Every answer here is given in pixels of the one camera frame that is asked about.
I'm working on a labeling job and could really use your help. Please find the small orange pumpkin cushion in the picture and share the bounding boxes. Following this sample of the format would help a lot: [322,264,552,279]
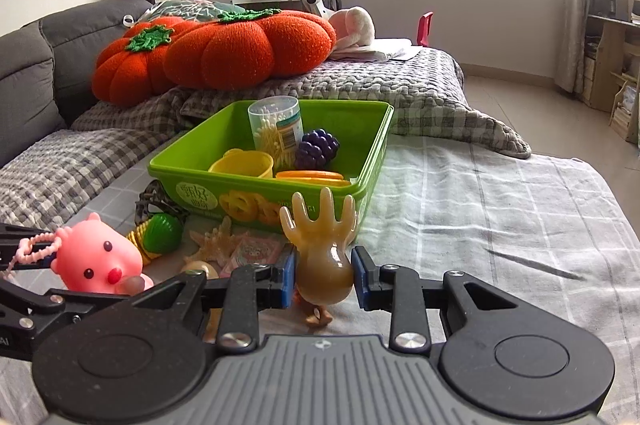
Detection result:
[91,16,201,106]

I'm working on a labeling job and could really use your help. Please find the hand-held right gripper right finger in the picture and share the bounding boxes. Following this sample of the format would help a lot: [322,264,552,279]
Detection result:
[351,246,521,354]

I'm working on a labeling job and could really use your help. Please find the dark checked blanket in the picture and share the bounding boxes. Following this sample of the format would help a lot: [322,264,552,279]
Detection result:
[0,87,231,231]

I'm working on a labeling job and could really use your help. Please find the pink card box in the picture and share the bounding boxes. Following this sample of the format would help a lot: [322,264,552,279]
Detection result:
[222,232,286,278]

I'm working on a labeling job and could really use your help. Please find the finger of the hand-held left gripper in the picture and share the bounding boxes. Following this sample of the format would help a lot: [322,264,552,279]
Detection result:
[0,279,131,331]
[0,223,53,273]

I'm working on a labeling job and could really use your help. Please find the red chair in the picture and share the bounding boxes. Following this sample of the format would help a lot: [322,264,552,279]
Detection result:
[416,11,434,48]

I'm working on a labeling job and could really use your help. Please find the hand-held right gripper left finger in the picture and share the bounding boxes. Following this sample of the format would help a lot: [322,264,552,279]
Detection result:
[127,244,299,353]

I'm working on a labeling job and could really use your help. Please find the amber long-armed octopus toy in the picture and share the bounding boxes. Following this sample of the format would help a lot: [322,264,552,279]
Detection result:
[279,186,357,306]

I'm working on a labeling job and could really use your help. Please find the small red brown figurine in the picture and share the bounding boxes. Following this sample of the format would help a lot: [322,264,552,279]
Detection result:
[295,290,333,328]

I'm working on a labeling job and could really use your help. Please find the grey sofa backrest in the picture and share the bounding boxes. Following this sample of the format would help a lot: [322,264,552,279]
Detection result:
[0,0,156,166]

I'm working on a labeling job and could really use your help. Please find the white papers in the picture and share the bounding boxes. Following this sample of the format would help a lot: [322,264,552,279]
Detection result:
[330,37,426,62]

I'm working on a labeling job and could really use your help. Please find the dark hair claw clip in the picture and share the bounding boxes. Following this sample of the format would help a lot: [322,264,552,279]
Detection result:
[134,180,188,226]

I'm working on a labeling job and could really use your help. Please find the wooden bookshelf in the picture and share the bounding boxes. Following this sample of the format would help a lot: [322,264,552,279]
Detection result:
[582,0,640,146]

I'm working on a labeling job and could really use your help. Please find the pink white plush toy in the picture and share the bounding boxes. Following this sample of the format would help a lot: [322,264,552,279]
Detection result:
[327,6,376,50]

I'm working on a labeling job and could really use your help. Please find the large orange pumpkin cushion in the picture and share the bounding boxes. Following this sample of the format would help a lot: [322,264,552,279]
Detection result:
[162,8,337,90]

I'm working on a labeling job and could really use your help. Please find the purple toy grapes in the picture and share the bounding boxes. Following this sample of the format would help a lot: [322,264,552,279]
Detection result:
[294,129,340,170]

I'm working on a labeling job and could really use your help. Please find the dried starfish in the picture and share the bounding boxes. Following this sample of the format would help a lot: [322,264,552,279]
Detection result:
[187,215,236,265]

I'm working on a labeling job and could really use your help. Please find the grey quilted blanket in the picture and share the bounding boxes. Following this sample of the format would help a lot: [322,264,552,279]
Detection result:
[180,47,533,160]

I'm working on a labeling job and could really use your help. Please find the amber round-headed octopus toy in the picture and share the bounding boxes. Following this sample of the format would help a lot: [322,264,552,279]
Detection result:
[180,259,221,286]

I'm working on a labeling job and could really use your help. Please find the yellow toy corn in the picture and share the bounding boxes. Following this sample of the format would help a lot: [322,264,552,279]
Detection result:
[125,212,184,266]

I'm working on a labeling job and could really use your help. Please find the light grid bed sheet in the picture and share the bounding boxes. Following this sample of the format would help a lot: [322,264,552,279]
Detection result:
[0,135,636,425]

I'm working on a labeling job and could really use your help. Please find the pink pig toy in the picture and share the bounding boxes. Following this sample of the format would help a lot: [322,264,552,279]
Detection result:
[2,212,156,296]

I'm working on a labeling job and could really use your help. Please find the clear cotton swab jar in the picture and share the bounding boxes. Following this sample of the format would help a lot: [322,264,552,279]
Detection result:
[248,97,304,170]

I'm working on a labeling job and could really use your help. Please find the orange plastic lid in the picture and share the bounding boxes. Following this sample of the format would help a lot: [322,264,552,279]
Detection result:
[275,169,353,186]

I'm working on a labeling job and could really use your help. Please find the green plastic box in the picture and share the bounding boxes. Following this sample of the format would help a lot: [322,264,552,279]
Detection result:
[147,99,395,236]

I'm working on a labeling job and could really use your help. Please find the teal patterned cushion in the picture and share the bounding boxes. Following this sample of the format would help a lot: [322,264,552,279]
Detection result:
[140,0,246,24]

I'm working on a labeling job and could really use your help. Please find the yellow plastic cup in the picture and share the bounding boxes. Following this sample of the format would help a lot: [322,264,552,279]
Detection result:
[208,148,275,179]

